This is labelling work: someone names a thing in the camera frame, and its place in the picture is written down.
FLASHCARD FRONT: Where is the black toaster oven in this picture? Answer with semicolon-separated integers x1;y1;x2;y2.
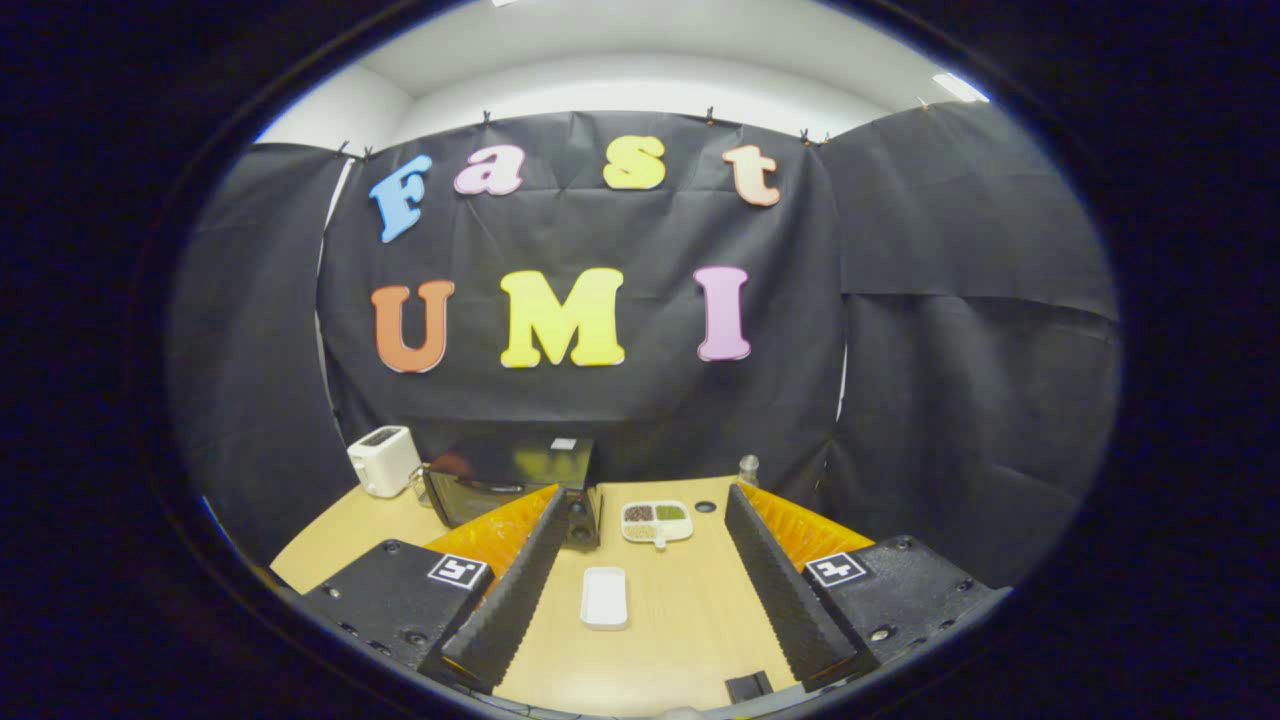
423;437;604;551

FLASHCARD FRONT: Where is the white toaster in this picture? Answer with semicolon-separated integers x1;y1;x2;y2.
347;425;423;499

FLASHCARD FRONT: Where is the white divided dish with beans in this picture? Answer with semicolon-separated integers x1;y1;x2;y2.
620;500;695;551

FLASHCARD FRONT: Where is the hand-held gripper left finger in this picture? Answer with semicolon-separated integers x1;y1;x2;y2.
300;484;571;696

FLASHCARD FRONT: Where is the small ceiling light panel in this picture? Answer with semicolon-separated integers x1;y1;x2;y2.
932;72;991;104

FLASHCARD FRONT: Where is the white rectangular tray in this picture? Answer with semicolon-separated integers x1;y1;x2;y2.
581;566;630;631

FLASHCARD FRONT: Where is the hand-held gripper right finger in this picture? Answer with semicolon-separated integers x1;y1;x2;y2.
724;483;1001;693

